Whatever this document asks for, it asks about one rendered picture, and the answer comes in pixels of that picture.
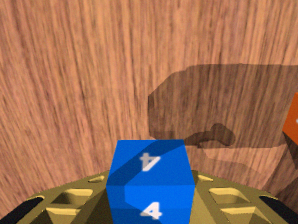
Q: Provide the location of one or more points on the blue block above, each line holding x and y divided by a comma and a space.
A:
150, 182

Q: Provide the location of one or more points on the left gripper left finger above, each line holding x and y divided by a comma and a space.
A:
57, 207

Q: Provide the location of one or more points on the orange block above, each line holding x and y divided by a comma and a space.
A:
291, 123

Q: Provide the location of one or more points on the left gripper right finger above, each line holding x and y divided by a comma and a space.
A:
246, 207

